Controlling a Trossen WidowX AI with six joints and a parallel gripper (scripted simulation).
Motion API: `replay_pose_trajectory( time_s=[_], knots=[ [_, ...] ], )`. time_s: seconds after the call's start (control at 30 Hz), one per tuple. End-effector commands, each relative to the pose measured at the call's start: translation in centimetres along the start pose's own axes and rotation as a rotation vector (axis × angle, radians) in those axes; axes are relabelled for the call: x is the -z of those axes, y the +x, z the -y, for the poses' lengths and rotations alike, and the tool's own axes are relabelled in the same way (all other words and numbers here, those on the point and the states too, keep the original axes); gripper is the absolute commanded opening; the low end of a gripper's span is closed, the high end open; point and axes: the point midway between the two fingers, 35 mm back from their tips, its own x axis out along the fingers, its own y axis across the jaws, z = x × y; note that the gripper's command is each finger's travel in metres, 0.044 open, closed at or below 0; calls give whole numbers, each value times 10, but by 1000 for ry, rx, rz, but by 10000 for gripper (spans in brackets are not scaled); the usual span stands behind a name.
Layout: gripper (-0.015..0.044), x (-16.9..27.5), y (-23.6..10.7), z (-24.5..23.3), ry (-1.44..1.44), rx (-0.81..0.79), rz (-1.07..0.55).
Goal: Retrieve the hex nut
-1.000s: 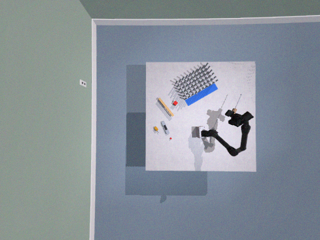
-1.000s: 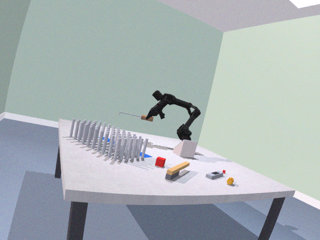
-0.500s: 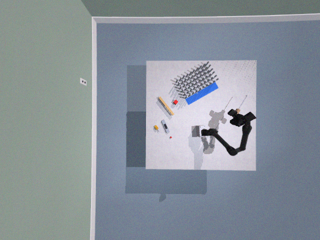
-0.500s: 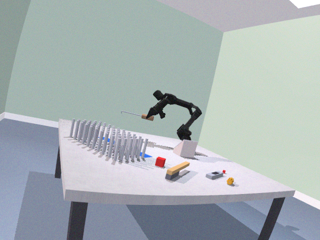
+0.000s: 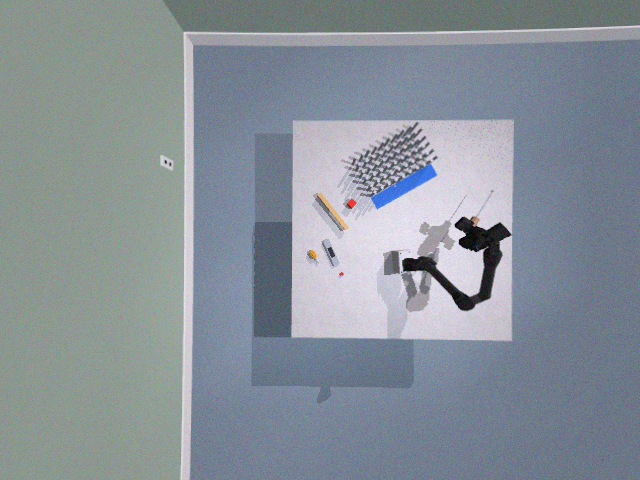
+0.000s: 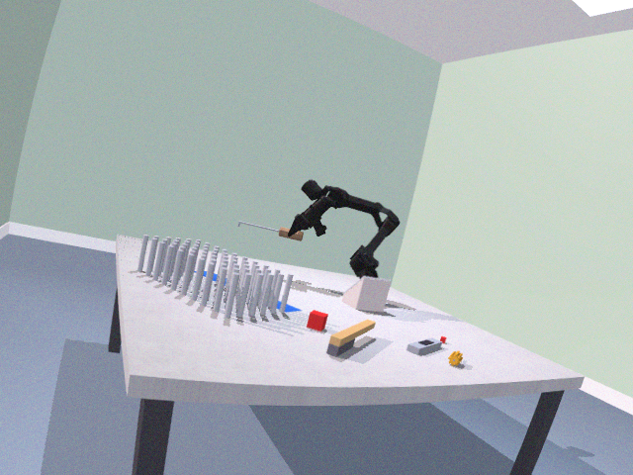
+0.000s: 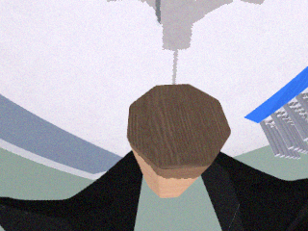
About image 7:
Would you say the blue flat strip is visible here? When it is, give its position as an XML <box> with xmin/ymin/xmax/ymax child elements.
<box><xmin>245</xmin><ymin>66</ymin><xmax>308</xmax><ymax>123</ymax></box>

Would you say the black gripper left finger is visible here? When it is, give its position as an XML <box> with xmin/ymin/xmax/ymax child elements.
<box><xmin>0</xmin><ymin>150</ymin><xmax>142</xmax><ymax>231</ymax></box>

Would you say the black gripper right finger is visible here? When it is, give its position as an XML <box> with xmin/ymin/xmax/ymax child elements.
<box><xmin>201</xmin><ymin>152</ymin><xmax>308</xmax><ymax>231</ymax></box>

